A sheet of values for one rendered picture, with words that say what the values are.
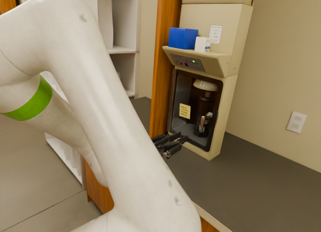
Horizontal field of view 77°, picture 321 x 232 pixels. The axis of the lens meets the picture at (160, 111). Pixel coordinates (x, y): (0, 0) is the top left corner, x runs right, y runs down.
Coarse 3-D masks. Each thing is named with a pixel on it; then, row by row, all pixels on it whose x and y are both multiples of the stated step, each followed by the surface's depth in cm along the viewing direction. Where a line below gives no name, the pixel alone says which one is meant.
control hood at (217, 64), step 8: (168, 48) 99; (176, 48) 96; (168, 56) 106; (184, 56) 96; (192, 56) 92; (200, 56) 88; (208, 56) 85; (216, 56) 82; (224, 56) 85; (208, 64) 90; (216, 64) 86; (224, 64) 87; (208, 72) 95; (216, 72) 91; (224, 72) 89
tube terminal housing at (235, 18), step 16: (192, 16) 98; (208, 16) 92; (224, 16) 87; (240, 16) 83; (208, 32) 94; (224, 32) 89; (240, 32) 88; (224, 48) 91; (240, 48) 93; (224, 80) 94; (224, 96) 97; (224, 112) 104; (224, 128) 111
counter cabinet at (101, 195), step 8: (88, 168) 172; (88, 176) 176; (88, 184) 181; (96, 184) 167; (88, 192) 186; (96, 192) 171; (104, 192) 159; (88, 200) 193; (96, 200) 176; (104, 200) 163; (112, 200) 151; (104, 208) 167; (112, 208) 154; (200, 216) 87; (208, 224) 85
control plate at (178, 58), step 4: (172, 56) 103; (176, 56) 100; (180, 56) 98; (176, 60) 104; (180, 60) 101; (184, 60) 99; (188, 60) 96; (192, 60) 94; (196, 60) 92; (200, 60) 90; (176, 64) 108; (180, 64) 105; (184, 64) 102; (188, 64) 100; (192, 64) 98; (196, 64) 95; (200, 64) 93; (192, 68) 101; (196, 68) 99; (200, 68) 96
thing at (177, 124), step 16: (176, 80) 114; (192, 80) 106; (208, 80) 99; (176, 96) 116; (192, 96) 108; (208, 96) 101; (176, 112) 119; (192, 112) 111; (208, 112) 103; (176, 128) 122; (192, 128) 113; (208, 128) 105; (192, 144) 116; (208, 144) 108
